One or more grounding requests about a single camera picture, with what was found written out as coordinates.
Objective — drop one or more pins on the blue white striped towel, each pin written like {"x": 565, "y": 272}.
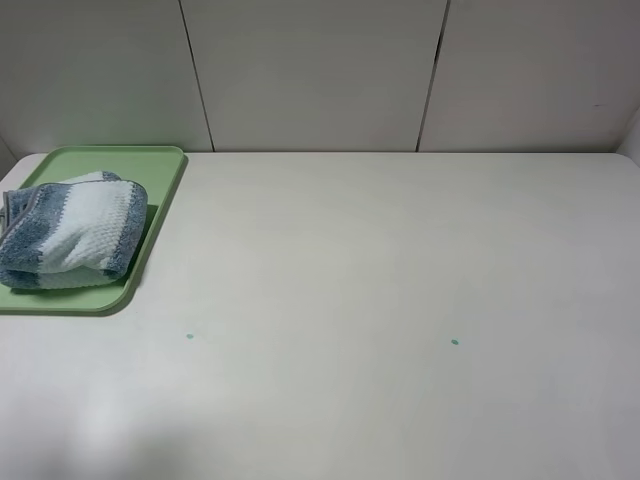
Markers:
{"x": 80, "y": 232}

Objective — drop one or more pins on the green plastic tray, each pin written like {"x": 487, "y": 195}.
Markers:
{"x": 159, "y": 169}

